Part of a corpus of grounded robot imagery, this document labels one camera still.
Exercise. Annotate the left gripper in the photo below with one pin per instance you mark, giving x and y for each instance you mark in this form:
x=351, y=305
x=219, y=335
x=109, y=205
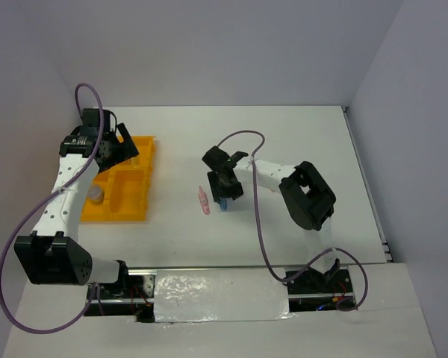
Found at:
x=122, y=154

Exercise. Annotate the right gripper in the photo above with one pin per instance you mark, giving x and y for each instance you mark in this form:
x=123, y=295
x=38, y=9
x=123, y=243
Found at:
x=219, y=192

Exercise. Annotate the blue correction tape dispenser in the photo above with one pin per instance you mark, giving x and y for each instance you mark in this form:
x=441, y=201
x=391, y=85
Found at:
x=223, y=205

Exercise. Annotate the clear jar of clips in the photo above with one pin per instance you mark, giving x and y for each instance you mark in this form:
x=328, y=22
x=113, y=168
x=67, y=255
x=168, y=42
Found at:
x=96, y=194

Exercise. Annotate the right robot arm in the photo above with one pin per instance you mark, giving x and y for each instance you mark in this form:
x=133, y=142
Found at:
x=307, y=197

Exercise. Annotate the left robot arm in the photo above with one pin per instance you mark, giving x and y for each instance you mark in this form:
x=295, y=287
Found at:
x=50, y=254

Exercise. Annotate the pink correction tape dispenser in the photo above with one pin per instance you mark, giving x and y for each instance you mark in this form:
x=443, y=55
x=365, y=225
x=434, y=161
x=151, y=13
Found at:
x=203, y=200

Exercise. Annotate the yellow plastic organizer tray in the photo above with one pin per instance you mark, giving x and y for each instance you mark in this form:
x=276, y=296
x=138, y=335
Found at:
x=125, y=188

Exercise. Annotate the silver foil sheet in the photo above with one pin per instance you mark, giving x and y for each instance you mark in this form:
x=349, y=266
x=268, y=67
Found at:
x=218, y=295

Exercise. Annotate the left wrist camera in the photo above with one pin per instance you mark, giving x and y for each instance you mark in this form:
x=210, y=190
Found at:
x=91, y=119

